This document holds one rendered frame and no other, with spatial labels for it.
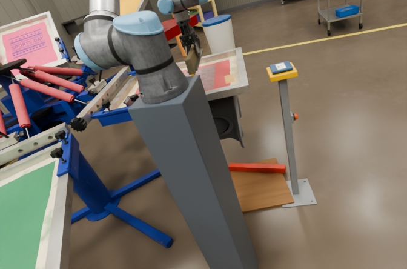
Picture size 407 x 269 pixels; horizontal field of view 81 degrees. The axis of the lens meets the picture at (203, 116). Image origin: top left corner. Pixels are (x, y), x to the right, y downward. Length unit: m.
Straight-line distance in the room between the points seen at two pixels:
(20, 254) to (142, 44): 0.68
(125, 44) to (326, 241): 1.49
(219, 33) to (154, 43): 3.82
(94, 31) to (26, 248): 0.65
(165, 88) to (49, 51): 2.14
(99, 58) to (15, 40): 2.33
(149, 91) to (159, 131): 0.13
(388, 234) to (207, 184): 1.21
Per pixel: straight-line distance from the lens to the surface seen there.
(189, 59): 1.16
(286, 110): 1.39
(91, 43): 0.75
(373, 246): 1.73
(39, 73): 1.85
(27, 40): 2.97
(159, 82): 0.67
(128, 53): 0.68
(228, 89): 1.11
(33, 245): 0.93
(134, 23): 0.64
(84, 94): 1.66
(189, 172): 0.81
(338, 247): 1.69
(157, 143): 0.77
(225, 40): 4.50
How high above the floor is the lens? 1.48
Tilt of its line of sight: 30 degrees down
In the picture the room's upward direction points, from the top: 18 degrees counter-clockwise
